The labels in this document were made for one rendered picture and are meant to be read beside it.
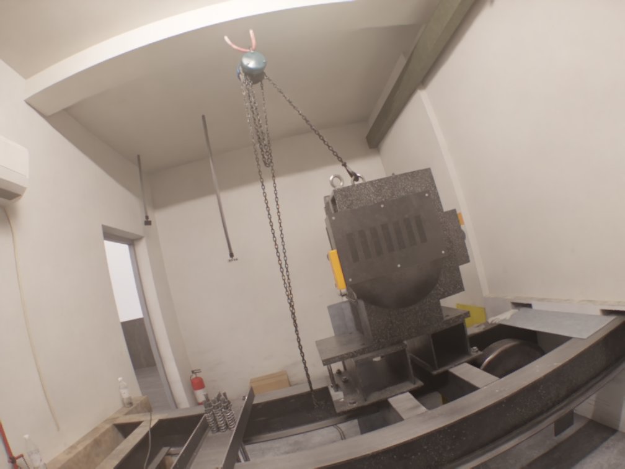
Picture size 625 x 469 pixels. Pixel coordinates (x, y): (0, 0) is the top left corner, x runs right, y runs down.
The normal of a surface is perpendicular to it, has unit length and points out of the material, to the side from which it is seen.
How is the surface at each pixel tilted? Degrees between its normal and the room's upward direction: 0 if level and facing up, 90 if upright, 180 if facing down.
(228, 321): 90
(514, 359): 90
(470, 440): 90
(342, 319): 90
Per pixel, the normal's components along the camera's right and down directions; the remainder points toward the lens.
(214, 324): 0.06, -0.12
